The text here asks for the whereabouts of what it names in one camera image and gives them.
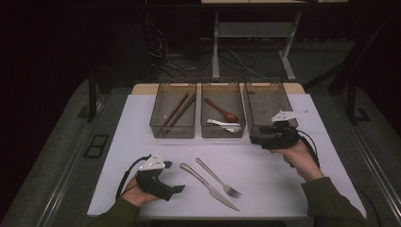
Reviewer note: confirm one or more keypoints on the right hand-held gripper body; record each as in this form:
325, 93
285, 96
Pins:
285, 138

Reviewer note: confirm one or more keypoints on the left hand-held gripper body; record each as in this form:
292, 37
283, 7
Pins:
153, 184

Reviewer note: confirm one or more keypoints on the grey bin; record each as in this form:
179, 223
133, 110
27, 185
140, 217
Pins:
265, 104
222, 91
157, 126

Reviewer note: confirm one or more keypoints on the brown wooden spoon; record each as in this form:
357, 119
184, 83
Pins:
231, 117

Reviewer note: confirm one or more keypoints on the white ceramic spoon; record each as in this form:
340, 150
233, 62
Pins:
220, 123

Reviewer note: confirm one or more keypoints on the brown wooden chopstick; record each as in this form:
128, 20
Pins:
183, 109
176, 108

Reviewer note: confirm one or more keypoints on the person's left hand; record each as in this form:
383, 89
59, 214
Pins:
135, 195

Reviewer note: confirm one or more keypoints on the person's right hand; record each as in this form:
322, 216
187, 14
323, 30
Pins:
301, 160

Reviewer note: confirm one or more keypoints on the steel table knife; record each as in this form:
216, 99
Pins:
217, 193

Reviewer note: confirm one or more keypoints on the steel fork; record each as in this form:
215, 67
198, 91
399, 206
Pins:
231, 190

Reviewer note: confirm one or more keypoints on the white table mat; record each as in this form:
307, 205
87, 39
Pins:
268, 201

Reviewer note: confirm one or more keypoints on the black metal stand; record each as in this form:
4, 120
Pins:
92, 94
351, 94

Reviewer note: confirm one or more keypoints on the grey metal floor rail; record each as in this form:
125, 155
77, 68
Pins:
63, 186
383, 183

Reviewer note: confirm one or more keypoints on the white metal desk frame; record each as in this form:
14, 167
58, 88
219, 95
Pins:
216, 47

